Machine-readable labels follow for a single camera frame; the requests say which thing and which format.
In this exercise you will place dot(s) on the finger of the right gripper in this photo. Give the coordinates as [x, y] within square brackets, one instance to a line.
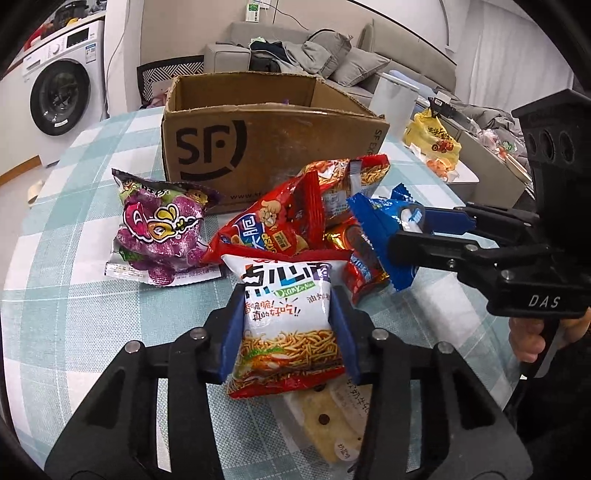
[439, 252]
[466, 219]

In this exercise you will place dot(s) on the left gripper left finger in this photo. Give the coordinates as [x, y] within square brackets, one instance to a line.
[147, 416]

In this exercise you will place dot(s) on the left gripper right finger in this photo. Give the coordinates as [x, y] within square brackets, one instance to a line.
[430, 415]

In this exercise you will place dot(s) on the blue Oreo pack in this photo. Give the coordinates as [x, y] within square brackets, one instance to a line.
[381, 219]

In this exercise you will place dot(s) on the red chocolate Oreo pack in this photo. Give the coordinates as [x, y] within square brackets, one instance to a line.
[364, 273]

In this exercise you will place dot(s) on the clear nougat cracker pack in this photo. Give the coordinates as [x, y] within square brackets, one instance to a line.
[333, 416]

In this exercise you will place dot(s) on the red cracker snack bag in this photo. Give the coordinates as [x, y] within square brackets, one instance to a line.
[286, 221]

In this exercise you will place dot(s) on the white noodle snack bag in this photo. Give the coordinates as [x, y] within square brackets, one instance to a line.
[287, 341]

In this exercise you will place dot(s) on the purple snack bag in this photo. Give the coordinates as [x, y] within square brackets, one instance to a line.
[159, 238]

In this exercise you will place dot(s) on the person's right hand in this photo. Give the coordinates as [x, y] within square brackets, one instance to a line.
[526, 335]

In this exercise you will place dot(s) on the orange fruits in bag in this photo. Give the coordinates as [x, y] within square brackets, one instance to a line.
[443, 169]

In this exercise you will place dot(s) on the yellow plastic bag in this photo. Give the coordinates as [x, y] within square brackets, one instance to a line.
[427, 132]

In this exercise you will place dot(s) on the teal plaid tablecloth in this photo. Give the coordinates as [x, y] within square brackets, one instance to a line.
[63, 320]

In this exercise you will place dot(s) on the white trash bin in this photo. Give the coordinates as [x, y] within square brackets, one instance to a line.
[395, 99]

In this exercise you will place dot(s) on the grey sofa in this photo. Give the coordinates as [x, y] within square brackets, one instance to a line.
[412, 58]

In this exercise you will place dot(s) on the grey pillow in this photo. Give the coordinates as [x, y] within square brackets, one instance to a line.
[358, 66]

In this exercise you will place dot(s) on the brown SF cardboard box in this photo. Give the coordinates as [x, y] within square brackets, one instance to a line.
[243, 133]

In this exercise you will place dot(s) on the pile of clothes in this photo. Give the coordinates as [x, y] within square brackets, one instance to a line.
[319, 55]

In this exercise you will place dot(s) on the beige slipper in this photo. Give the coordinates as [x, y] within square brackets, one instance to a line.
[33, 192]

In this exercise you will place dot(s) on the black patterned chair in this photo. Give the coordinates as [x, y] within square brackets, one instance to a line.
[154, 78]

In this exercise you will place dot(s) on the white washing machine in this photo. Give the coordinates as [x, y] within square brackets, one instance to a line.
[65, 82]

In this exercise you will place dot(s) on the black rice cooker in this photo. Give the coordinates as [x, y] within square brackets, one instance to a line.
[70, 10]

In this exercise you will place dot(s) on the white wall remote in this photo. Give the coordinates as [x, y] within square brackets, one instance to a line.
[252, 12]

